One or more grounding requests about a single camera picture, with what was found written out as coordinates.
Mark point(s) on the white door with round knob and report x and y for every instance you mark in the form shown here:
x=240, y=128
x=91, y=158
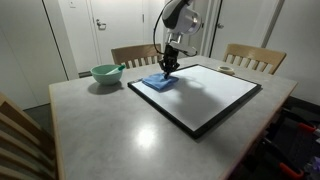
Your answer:
x=240, y=26

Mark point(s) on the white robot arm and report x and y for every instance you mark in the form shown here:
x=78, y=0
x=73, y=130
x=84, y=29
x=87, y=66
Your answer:
x=186, y=20

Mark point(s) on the mint green bowl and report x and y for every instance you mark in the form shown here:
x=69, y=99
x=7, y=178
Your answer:
x=103, y=78

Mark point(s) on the small white wall plate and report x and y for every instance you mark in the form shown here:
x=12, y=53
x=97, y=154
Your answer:
x=72, y=3

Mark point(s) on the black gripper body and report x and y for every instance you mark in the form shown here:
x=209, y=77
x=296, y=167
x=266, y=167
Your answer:
x=170, y=54

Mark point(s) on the wooden slat-back chair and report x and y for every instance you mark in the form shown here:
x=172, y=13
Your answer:
x=136, y=51
x=253, y=51
x=20, y=123

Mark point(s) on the round silver door knob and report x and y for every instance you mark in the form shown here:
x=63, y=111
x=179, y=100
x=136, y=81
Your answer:
x=220, y=25

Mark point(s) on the black framed whiteboard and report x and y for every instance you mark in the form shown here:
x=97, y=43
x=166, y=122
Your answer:
x=213, y=100

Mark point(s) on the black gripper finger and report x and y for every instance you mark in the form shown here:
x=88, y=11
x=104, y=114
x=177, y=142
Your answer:
x=164, y=68
x=173, y=68

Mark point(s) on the beige masking tape roll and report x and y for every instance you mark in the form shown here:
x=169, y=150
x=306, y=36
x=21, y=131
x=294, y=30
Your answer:
x=226, y=72

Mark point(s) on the blue cloth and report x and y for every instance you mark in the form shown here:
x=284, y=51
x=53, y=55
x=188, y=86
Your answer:
x=156, y=83

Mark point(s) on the white marker with green cap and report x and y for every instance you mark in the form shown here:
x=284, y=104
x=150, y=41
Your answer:
x=120, y=68

